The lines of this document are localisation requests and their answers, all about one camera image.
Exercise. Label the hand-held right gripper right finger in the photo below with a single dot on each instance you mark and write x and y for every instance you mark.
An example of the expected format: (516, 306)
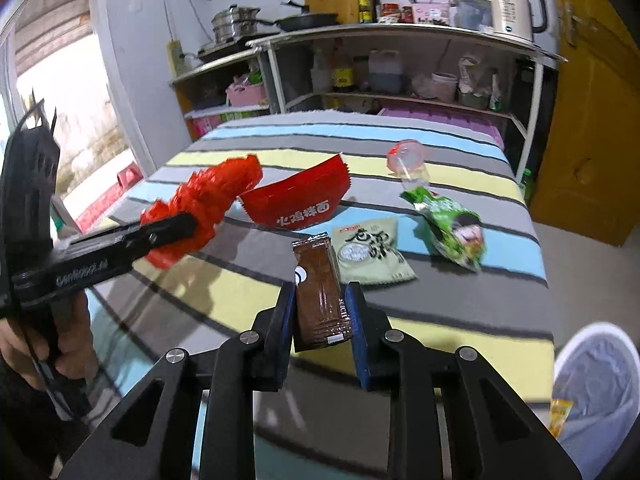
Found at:
(357, 342)

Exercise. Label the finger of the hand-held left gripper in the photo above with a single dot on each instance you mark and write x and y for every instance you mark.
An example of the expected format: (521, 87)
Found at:
(165, 232)

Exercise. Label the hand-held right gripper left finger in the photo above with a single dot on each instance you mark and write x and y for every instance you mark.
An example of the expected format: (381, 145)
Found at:
(287, 325)

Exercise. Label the brown sachet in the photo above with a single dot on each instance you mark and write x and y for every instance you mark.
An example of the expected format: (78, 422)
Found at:
(320, 300)

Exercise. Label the red plastic bag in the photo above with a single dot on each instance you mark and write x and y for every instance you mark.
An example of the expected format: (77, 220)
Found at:
(215, 185)

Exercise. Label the orange-yellow snack bag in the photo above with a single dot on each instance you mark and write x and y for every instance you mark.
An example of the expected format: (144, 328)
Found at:
(560, 416)

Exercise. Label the white trash bin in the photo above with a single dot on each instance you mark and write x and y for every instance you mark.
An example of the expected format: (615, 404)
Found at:
(600, 375)

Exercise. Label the person's left forearm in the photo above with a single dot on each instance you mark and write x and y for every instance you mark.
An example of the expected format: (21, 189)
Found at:
(30, 430)

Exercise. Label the person's left hand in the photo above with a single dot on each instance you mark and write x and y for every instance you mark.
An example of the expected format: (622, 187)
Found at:
(77, 345)

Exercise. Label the beige snack packet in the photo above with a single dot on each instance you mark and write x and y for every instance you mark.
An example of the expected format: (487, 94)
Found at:
(372, 252)

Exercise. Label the striped blanket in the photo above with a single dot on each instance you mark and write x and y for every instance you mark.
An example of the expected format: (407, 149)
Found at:
(450, 320)

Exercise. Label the printed cardboard carton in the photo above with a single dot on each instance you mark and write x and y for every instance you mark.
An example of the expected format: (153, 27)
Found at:
(212, 122)

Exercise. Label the red noodle packet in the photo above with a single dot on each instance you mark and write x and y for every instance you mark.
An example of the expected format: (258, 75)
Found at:
(300, 200)

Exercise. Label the green snack packet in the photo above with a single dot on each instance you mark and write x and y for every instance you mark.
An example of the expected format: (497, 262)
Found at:
(450, 230)

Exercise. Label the pink plastic basket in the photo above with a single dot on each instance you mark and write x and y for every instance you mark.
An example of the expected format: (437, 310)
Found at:
(246, 95)

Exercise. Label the yellow power strip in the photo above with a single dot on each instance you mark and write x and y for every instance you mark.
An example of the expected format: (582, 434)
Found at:
(175, 59)

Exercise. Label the low wooden shelf unit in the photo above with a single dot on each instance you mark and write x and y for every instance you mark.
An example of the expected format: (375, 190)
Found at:
(220, 66)

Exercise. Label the clear plastic cup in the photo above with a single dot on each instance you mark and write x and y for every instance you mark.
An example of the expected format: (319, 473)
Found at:
(406, 155)

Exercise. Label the induction cooker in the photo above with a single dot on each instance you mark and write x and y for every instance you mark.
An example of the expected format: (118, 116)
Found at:
(225, 47)

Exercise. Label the steel steamer pot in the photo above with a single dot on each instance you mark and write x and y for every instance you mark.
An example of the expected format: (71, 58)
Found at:
(235, 22)

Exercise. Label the green bottle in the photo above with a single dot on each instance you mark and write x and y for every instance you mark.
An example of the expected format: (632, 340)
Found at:
(527, 185)

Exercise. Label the soy sauce bottle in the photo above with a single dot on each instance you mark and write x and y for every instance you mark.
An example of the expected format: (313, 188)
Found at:
(341, 72)

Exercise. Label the black frying pan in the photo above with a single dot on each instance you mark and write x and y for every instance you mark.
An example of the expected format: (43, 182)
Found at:
(305, 21)

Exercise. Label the white plastic tub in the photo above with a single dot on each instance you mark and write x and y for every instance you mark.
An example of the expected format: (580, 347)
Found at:
(445, 87)

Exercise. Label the plastic oil jug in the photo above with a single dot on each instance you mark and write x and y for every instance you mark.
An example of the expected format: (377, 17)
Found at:
(385, 72)

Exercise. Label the white plastic bag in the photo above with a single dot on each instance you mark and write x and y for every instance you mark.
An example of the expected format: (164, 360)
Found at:
(475, 82)

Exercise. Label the yellow wooden door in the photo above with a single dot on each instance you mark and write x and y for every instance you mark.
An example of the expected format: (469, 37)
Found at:
(590, 135)

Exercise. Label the red sauce jar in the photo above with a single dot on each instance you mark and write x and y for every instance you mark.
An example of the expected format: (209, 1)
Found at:
(407, 14)
(391, 13)

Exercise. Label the pink utensil holder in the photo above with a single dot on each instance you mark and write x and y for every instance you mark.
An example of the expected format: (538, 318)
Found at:
(430, 14)

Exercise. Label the clear storage box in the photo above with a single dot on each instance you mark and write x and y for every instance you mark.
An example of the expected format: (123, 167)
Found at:
(472, 12)

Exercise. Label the white electric kettle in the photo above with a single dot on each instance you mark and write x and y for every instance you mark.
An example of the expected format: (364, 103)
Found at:
(510, 10)

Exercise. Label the white frame shelf unit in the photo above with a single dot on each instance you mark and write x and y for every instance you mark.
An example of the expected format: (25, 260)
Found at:
(400, 32)

